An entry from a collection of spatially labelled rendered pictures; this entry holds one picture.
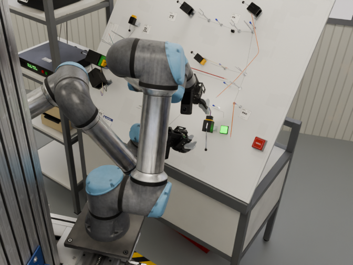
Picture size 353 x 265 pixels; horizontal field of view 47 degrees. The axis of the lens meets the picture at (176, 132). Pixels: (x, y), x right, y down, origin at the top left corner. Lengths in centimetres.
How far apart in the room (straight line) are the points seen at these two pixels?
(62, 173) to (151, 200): 188
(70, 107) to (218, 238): 126
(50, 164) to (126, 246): 186
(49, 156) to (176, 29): 152
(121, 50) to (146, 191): 42
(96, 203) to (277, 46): 118
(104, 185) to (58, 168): 188
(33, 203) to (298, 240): 222
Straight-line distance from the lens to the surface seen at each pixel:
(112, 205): 128
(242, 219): 209
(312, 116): 399
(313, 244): 308
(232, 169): 198
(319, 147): 396
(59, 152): 326
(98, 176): 128
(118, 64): 117
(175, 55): 113
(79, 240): 141
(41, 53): 269
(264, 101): 198
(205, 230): 231
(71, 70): 144
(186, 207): 228
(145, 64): 114
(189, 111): 169
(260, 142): 192
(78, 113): 134
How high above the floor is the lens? 224
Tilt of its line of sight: 36 degrees down
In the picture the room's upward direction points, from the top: 3 degrees clockwise
